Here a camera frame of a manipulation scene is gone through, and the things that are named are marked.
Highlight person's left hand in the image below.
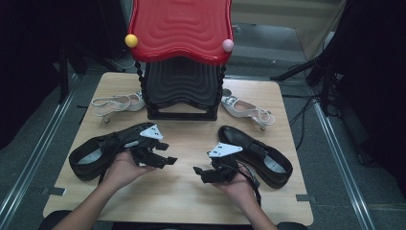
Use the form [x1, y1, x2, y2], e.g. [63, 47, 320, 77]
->
[101, 149, 158, 193]

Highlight yellow ball knob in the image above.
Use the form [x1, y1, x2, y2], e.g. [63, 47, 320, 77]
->
[124, 34, 139, 49]

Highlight white slingback heel shoe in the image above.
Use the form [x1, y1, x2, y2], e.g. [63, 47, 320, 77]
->
[220, 94, 276, 131]
[91, 91, 147, 124]

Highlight grey tape strip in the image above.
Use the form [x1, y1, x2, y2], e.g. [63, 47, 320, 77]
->
[40, 186, 67, 196]
[295, 194, 318, 204]

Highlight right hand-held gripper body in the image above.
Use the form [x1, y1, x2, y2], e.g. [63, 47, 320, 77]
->
[204, 142, 243, 185]

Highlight pink ball knob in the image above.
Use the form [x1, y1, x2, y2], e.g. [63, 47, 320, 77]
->
[221, 38, 235, 53]

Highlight metal floor rail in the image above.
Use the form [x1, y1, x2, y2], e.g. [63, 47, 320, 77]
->
[0, 75, 79, 224]
[314, 102, 376, 230]

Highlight person's right hand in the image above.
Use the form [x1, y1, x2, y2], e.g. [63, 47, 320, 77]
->
[210, 172, 259, 212]

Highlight black curtain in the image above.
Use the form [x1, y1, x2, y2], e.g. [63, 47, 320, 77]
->
[331, 0, 406, 199]
[0, 0, 128, 151]

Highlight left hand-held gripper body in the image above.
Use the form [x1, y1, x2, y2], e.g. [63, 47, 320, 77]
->
[123, 124, 167, 169]

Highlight black leather shoe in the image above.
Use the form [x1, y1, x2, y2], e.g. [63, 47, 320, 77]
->
[68, 122, 157, 182]
[217, 125, 294, 190]

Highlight red and black shoe rack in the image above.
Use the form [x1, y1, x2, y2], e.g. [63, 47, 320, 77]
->
[126, 0, 235, 122]

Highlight black floor cables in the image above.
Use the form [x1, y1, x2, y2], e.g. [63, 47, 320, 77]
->
[288, 95, 320, 151]

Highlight black tripod stand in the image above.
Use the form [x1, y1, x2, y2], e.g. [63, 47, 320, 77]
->
[269, 51, 339, 116]

